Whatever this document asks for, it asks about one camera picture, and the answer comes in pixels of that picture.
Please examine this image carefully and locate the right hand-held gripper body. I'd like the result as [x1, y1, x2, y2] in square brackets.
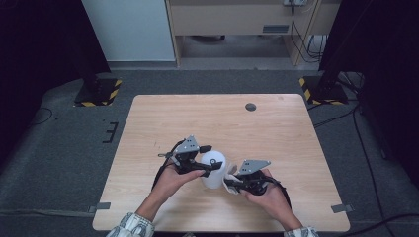
[236, 159, 276, 197]

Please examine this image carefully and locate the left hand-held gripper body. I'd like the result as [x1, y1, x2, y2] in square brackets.
[170, 134, 203, 176]

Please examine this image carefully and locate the white cylinder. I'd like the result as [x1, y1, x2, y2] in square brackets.
[200, 149, 227, 191]

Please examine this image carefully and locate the white cloth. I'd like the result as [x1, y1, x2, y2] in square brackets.
[222, 162, 245, 196]

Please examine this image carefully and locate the person's right hand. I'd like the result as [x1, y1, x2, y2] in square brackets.
[241, 168, 293, 222]

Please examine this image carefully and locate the person's left hand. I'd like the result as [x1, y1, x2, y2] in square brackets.
[151, 164, 207, 207]

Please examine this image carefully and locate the grey tape piece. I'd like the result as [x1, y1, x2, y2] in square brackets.
[87, 201, 112, 214]
[330, 203, 355, 214]

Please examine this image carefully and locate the black yellow striped stand base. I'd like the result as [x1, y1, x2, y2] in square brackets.
[73, 77, 124, 108]
[298, 75, 350, 107]

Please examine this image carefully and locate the light wooden desk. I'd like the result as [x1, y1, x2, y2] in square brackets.
[165, 0, 342, 68]

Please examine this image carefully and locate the white cabinet panel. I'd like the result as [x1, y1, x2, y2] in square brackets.
[80, 0, 177, 63]

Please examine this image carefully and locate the black curtain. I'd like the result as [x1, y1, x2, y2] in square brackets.
[0, 0, 112, 169]
[317, 0, 419, 191]

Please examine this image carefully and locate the black left gripper strap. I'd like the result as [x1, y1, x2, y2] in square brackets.
[151, 138, 187, 193]

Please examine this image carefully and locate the black gripper strap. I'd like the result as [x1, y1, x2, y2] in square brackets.
[262, 175, 293, 209]
[151, 138, 187, 193]

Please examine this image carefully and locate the black right gripper strap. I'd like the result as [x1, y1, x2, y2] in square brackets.
[262, 175, 293, 209]

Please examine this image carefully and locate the thick black floor cable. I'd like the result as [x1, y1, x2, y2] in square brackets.
[311, 73, 419, 237]

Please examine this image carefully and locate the bundle of black cables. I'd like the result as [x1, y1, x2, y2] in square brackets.
[289, 0, 328, 64]

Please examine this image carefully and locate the thin black floor cable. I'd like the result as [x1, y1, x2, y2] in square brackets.
[32, 107, 54, 126]

